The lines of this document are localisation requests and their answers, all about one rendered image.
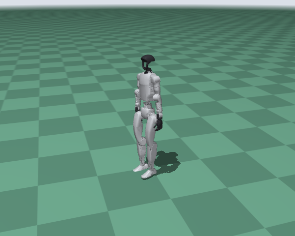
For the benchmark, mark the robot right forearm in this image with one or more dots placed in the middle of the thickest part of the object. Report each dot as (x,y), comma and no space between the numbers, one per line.
(137,102)

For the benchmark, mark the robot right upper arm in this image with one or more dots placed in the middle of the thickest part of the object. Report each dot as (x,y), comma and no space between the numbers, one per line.
(137,92)

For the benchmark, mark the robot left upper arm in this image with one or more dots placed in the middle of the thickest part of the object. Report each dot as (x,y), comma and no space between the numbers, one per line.
(156,84)

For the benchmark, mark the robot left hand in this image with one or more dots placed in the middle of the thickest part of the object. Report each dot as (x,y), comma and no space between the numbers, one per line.
(159,123)

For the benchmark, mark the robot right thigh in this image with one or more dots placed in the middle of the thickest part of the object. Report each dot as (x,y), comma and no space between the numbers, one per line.
(138,127)

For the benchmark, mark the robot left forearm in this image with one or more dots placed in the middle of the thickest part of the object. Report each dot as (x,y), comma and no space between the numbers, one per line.
(159,106)

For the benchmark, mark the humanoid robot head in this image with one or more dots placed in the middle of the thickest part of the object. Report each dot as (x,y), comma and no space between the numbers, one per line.
(147,59)

